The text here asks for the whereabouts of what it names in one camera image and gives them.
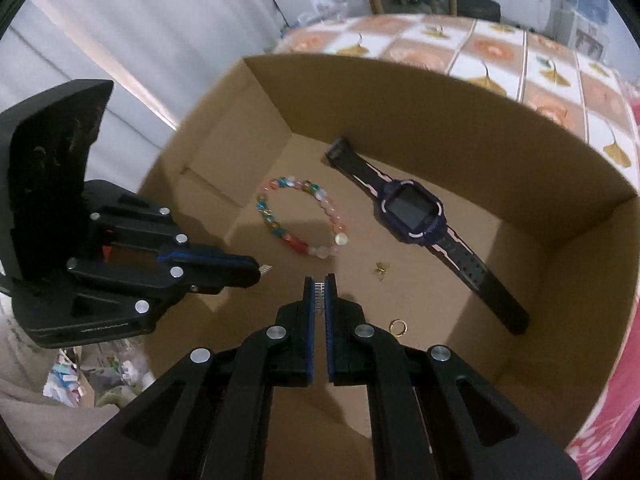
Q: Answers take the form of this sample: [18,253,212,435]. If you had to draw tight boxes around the brown cardboard box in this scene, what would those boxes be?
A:
[117,54,640,480]

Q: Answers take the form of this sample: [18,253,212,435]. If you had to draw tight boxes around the pile of colourful packets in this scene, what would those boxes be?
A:
[42,340,156,408]

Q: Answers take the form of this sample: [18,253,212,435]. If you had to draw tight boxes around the purple smart watch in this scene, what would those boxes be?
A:
[325,137,531,336]

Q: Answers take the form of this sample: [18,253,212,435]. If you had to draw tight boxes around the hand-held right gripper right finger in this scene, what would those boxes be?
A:
[324,274,583,480]

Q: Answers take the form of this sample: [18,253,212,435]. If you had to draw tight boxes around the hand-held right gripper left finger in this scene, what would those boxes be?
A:
[54,276,317,480]

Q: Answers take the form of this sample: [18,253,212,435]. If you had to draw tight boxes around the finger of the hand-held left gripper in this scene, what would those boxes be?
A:
[12,259,262,330]
[86,179,262,270]

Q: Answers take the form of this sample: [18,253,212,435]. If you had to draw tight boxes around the white curtain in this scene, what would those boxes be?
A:
[0,0,301,146]

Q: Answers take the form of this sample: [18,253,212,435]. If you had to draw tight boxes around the colourful bead bracelet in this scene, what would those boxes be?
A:
[256,176,350,259]

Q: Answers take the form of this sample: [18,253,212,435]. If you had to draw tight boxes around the white water dispenser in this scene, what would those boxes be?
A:
[557,0,608,58]

